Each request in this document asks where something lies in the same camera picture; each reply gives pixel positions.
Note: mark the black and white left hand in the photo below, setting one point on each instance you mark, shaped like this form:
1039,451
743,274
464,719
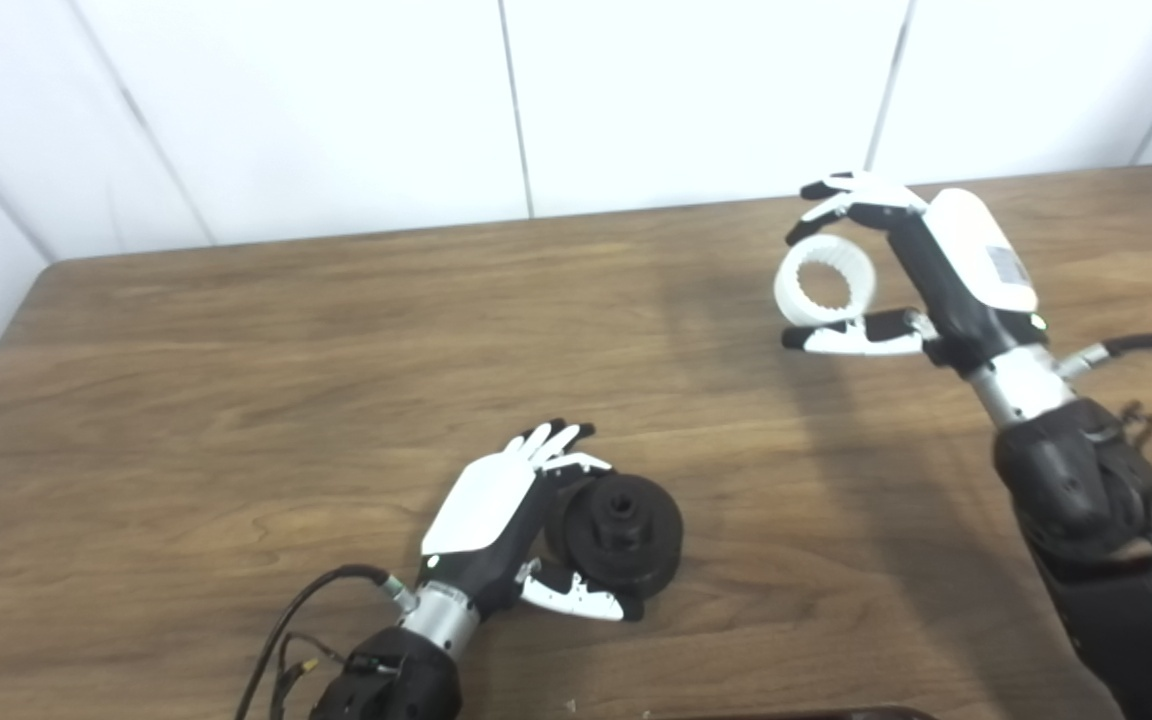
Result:
481,510

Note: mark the dark robot torso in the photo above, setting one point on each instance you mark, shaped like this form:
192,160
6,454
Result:
786,714

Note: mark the black and white right hand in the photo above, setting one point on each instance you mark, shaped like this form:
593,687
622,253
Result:
966,270

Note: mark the round black stepped part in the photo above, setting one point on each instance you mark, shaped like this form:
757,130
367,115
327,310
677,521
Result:
626,535

